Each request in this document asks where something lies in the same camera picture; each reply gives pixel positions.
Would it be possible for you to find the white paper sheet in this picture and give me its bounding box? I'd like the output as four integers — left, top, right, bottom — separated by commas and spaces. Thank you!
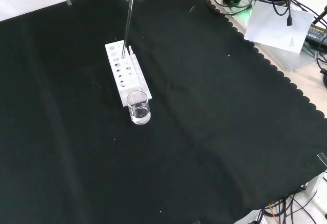
244, 4, 315, 54

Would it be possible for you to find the white test tube rack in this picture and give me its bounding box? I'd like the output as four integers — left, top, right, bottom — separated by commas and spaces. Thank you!
104, 41, 153, 108

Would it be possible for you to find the black cable with plug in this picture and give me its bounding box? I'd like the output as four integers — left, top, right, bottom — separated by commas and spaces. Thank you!
270, 0, 294, 27

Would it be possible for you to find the clear glass beaker with water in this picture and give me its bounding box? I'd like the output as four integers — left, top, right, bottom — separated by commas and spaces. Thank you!
126, 90, 152, 126

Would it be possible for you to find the black cable bundle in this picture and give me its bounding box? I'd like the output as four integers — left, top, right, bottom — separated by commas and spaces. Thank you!
251, 183, 327, 224

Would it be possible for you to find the black power adapter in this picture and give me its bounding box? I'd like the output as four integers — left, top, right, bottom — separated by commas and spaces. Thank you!
303, 23, 327, 49

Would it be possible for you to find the clear glass rod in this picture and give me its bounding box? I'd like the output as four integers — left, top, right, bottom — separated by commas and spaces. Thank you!
121, 0, 134, 59

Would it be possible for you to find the black cloth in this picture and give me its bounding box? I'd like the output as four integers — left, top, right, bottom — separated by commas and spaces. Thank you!
0, 0, 327, 224

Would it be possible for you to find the black adapter cable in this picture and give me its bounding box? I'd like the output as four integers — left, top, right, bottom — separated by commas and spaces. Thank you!
291, 0, 327, 82

